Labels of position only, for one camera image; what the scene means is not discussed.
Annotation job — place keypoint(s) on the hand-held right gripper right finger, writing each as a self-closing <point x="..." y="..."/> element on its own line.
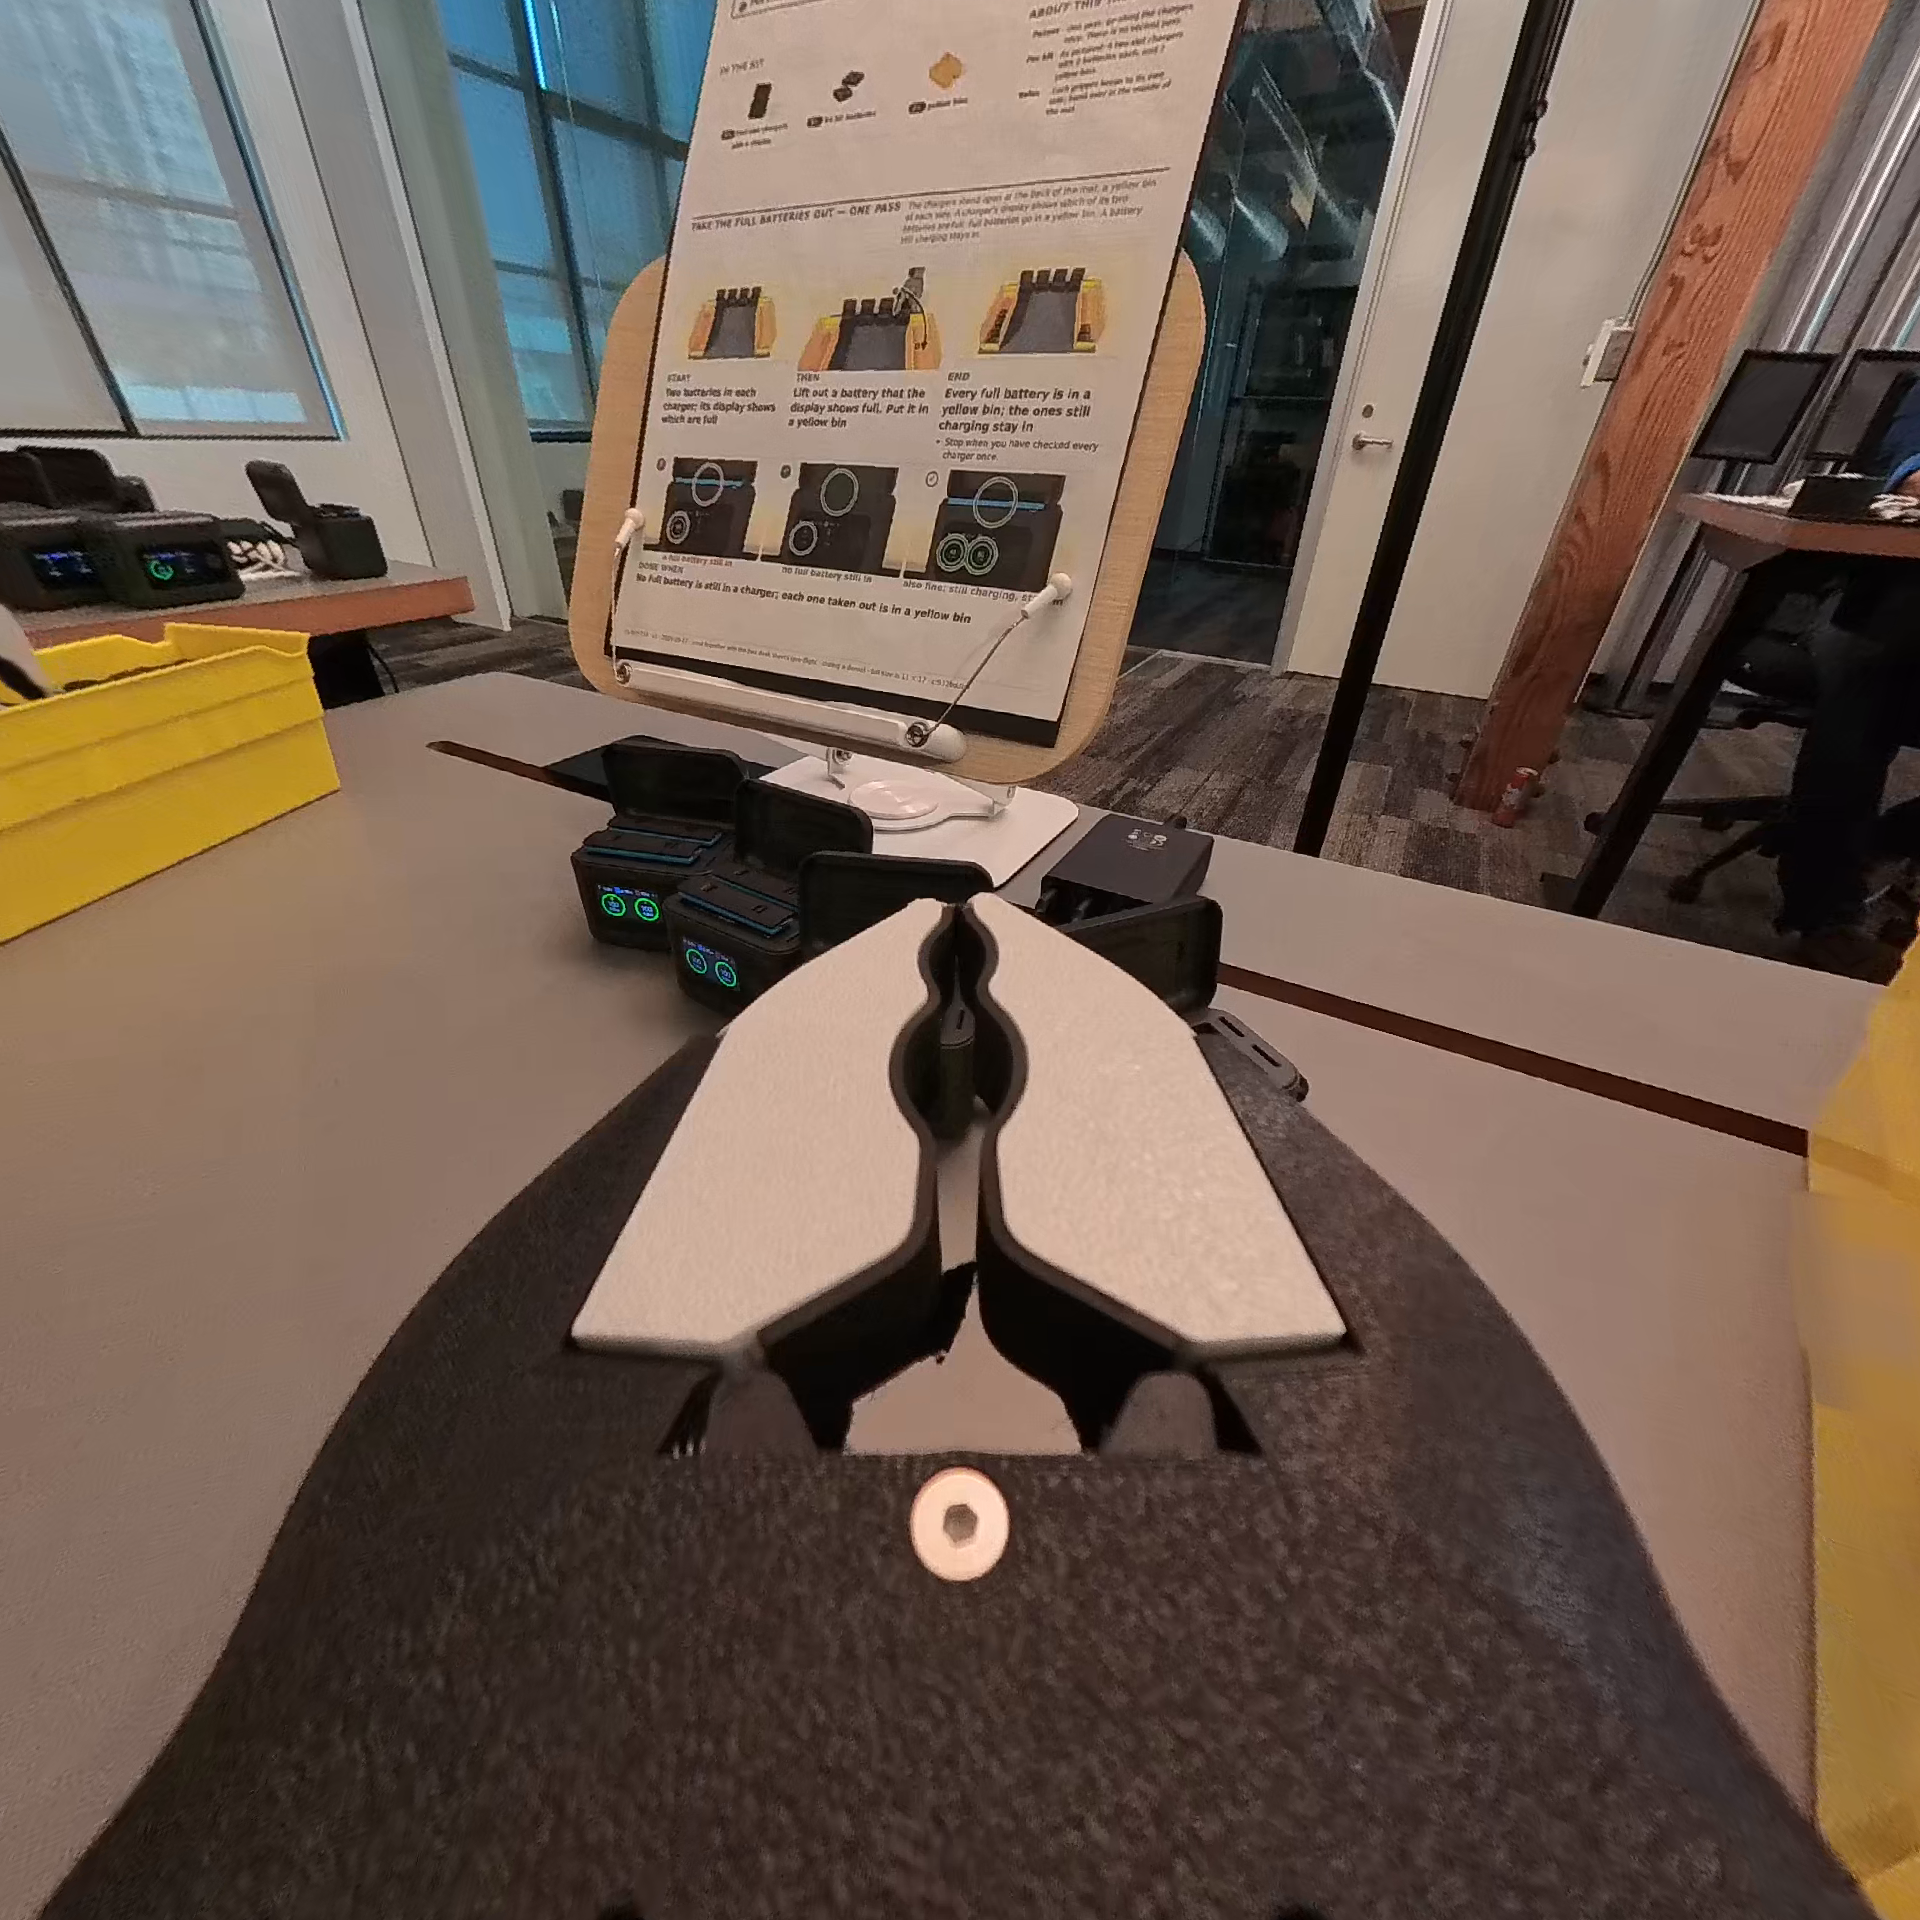
<point x="1171" y="1171"/>

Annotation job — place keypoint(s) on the black battery charging case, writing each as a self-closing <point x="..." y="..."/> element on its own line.
<point x="1187" y="946"/>
<point x="630" y="886"/>
<point x="721" y="954"/>
<point x="150" y="556"/>
<point x="886" y="893"/>

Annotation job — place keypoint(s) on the white stand base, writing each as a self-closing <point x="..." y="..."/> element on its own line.
<point x="960" y="816"/>

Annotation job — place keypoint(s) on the black pole stand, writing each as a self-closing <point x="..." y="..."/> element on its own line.
<point x="1426" y="421"/>

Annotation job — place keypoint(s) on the white door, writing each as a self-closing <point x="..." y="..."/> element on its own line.
<point x="1500" y="301"/>

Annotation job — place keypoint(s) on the wooden sign board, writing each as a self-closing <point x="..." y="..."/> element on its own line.
<point x="1156" y="480"/>

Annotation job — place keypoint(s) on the wooden post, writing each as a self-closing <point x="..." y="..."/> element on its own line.
<point x="1650" y="390"/>

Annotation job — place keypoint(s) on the yellow plastic bin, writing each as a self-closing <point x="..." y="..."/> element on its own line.
<point x="150" y="767"/>
<point x="1867" y="1440"/>

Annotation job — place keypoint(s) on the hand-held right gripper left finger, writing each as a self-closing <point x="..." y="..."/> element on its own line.
<point x="766" y="1171"/>

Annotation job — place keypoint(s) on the wooden desk black legs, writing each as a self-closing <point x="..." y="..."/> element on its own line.
<point x="1770" y="541"/>

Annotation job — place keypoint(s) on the dark desk device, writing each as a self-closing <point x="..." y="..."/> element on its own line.
<point x="325" y="534"/>

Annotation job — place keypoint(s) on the black multi-port power hub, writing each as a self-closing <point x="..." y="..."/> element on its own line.
<point x="1116" y="864"/>

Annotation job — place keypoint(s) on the white instruction sheet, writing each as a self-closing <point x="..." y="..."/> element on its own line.
<point x="960" y="180"/>

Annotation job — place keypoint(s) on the black computer monitor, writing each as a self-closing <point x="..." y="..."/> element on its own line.
<point x="1762" y="406"/>
<point x="1877" y="406"/>

